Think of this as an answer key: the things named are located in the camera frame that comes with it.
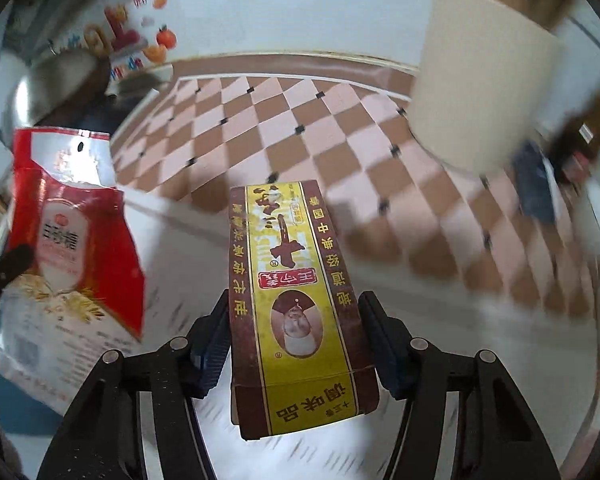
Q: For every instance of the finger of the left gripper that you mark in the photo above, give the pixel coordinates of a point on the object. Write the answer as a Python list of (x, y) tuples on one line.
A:
[(13, 263)]

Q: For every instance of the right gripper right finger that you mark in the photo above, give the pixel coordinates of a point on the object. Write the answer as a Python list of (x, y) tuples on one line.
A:
[(390, 343)]

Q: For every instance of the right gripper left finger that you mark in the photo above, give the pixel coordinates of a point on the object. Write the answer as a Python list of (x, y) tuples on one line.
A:
[(208, 346)]

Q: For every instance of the yellow brown seasoning box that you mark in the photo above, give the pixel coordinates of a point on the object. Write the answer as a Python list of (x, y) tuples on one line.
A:
[(300, 358)]

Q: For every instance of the red white sugar bag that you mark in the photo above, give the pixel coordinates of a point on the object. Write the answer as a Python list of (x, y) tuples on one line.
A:
[(83, 292)]

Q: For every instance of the checkered white tablecloth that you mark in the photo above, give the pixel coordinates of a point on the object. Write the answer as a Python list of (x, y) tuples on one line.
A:
[(451, 254)]

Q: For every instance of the steel wok with lid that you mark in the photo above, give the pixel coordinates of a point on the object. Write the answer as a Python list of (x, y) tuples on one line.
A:
[(74, 89)]

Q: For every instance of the dark blue smartphone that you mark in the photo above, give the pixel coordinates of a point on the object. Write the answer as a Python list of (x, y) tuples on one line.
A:
[(535, 184)]

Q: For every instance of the dark soy sauce bottle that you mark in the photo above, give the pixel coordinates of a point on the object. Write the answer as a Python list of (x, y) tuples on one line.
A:
[(575, 151)]

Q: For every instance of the beige utensil holder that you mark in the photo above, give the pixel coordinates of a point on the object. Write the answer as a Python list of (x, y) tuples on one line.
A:
[(484, 72)]

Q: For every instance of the colourful wall sticker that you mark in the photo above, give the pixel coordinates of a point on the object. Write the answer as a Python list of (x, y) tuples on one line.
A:
[(131, 34)]

